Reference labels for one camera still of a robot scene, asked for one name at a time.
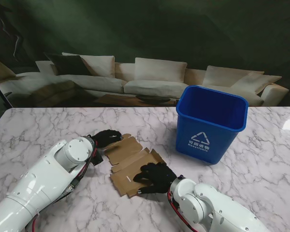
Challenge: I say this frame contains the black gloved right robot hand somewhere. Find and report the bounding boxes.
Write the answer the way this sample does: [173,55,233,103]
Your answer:
[132,162,178,195]

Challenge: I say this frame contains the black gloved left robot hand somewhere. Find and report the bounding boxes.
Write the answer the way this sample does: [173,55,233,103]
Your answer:
[90,130,123,148]

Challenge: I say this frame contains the brown cardboard box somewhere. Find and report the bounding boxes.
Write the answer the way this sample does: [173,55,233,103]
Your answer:
[103,132,169,199]

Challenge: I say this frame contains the blue plastic recycling bin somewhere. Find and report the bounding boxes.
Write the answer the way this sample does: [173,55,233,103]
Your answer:
[175,85,249,164]

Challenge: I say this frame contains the cream printed sofa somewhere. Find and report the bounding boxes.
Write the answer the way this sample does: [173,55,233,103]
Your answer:
[0,52,290,107]

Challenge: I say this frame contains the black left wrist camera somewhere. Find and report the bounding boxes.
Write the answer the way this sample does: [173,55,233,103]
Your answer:
[89,153,104,167]

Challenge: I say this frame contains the right arm red black cables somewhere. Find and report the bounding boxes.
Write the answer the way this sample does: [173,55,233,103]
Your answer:
[166,190,201,232]

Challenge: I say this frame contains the arm red black cables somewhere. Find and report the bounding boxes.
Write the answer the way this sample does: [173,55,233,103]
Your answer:
[24,145,99,232]
[166,190,201,232]

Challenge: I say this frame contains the left arm red black cables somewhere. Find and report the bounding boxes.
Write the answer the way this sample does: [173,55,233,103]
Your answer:
[24,145,99,232]

